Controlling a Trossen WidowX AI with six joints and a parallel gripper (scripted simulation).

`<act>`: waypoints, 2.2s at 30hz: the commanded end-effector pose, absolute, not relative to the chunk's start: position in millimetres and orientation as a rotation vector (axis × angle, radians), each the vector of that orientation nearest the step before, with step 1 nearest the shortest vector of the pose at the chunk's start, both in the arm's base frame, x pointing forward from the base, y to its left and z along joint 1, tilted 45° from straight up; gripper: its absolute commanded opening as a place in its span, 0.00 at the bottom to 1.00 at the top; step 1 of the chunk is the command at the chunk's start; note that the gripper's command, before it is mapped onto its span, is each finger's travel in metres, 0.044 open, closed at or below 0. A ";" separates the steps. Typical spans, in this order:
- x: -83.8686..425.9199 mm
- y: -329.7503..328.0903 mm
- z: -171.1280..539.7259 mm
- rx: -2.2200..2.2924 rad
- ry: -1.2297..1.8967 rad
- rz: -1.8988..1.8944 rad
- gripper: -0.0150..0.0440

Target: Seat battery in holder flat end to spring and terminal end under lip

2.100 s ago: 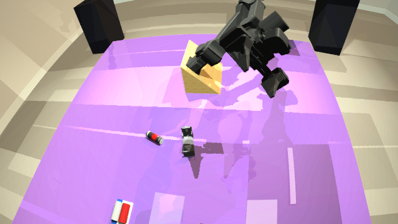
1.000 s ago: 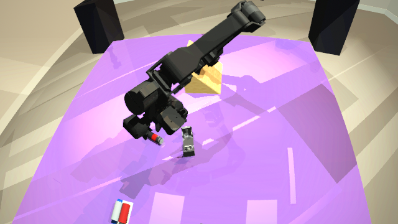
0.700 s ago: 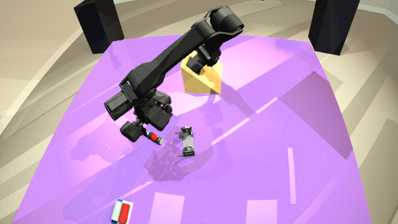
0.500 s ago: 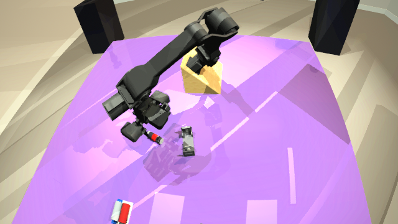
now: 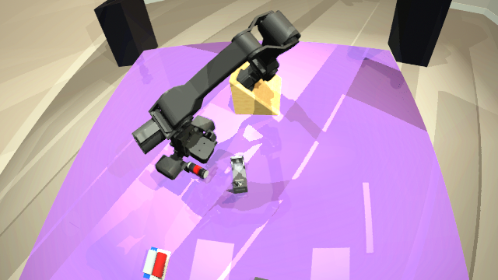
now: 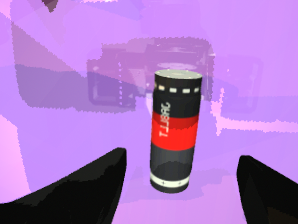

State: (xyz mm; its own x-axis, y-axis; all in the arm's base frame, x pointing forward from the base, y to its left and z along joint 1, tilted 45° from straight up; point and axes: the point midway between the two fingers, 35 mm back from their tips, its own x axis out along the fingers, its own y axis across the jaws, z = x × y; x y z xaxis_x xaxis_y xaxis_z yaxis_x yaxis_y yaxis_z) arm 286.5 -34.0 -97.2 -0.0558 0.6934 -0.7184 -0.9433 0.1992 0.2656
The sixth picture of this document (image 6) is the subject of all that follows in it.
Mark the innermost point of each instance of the black and red battery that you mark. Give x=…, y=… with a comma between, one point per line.
x=175, y=111

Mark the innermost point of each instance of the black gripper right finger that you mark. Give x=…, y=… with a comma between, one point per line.
x=267, y=197

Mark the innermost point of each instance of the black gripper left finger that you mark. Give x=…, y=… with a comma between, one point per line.
x=89, y=195

